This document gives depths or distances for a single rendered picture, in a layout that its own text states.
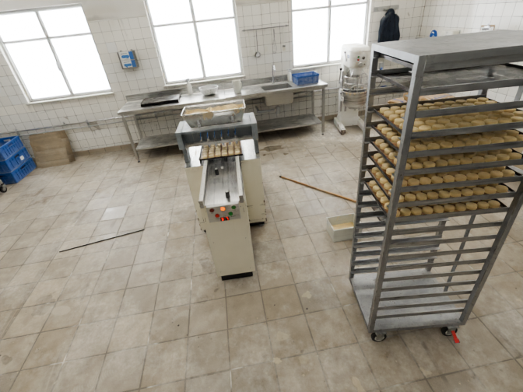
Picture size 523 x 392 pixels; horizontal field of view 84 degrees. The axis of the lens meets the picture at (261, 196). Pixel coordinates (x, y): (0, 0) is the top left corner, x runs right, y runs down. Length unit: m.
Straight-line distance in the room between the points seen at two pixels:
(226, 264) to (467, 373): 1.79
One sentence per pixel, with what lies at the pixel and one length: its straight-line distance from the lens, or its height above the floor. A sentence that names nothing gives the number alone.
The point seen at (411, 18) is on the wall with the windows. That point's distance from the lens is 6.60.
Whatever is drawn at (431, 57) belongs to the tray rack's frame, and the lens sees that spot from 1.31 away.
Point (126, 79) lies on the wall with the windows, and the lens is 5.82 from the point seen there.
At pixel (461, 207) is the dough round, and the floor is 1.06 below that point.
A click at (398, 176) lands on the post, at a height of 1.33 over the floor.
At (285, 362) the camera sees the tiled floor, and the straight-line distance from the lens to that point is 2.26.
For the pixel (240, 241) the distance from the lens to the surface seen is 2.39.
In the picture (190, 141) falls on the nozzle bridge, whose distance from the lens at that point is 2.79.
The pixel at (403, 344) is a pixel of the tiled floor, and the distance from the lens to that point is 2.43.
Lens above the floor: 2.01
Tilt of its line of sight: 33 degrees down
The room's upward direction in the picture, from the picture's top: 6 degrees counter-clockwise
